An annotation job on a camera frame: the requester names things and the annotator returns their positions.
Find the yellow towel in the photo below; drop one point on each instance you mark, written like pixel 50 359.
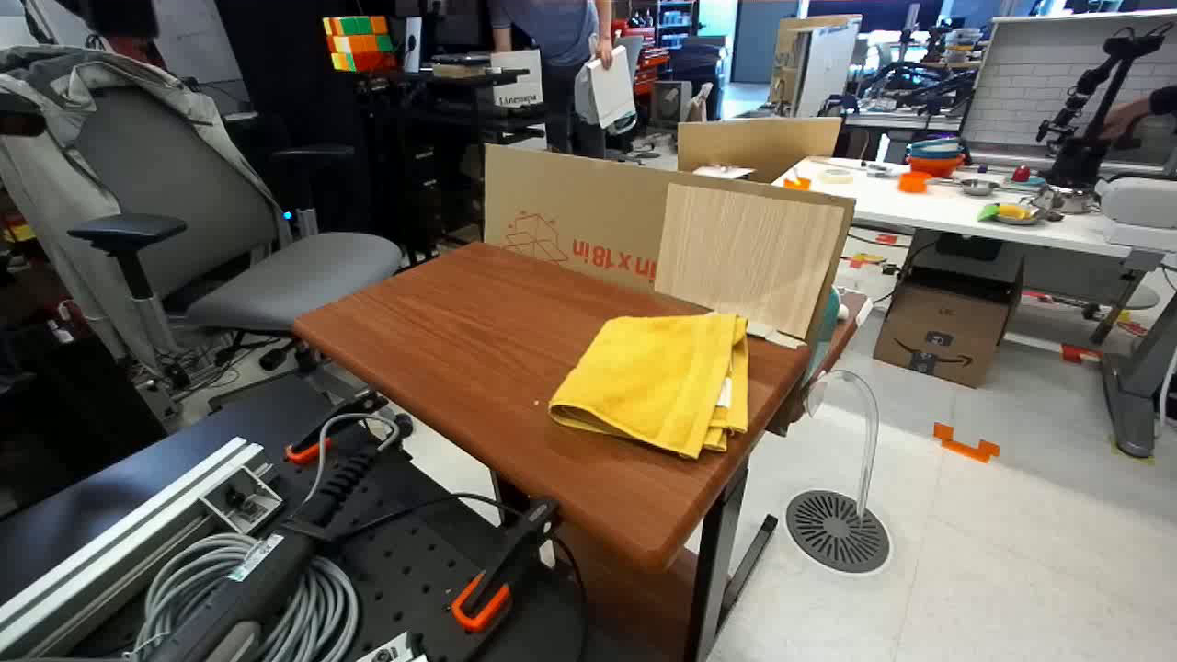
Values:
pixel 650 371

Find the small black robot arm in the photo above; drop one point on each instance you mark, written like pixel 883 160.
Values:
pixel 1080 153

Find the light wooden panel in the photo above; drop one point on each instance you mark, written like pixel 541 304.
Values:
pixel 748 252

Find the white bag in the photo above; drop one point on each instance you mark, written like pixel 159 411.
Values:
pixel 607 89

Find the white box device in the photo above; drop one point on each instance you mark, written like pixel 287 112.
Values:
pixel 517 79

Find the long black padded bar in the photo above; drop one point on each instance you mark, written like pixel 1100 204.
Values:
pixel 342 470

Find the black perforated mounting board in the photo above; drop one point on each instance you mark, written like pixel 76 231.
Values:
pixel 407 554

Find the standing person grey shirt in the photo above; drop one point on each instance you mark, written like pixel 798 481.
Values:
pixel 553 31

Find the upright white cardboard panel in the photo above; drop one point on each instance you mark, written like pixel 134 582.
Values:
pixel 815 60

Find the cardboard box with drone print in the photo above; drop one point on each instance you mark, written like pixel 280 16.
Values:
pixel 942 326

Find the white work table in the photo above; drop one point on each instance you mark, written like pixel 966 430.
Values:
pixel 931 206

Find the colourful cube puzzle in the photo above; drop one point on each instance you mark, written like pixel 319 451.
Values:
pixel 361 40

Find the black box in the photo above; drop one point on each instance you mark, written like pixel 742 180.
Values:
pixel 967 263

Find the blue and orange bowl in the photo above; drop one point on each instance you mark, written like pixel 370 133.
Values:
pixel 938 155

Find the plate with yellow green items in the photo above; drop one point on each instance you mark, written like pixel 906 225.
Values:
pixel 1014 214

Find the grey office chair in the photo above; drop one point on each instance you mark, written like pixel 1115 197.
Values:
pixel 159 160

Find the black flat platform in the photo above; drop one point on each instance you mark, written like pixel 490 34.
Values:
pixel 123 470

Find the white pegboard panel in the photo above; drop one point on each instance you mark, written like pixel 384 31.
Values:
pixel 1023 74

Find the orange floor bracket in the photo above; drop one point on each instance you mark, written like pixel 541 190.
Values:
pixel 966 445

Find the aluminium rail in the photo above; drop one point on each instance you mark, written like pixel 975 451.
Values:
pixel 123 528

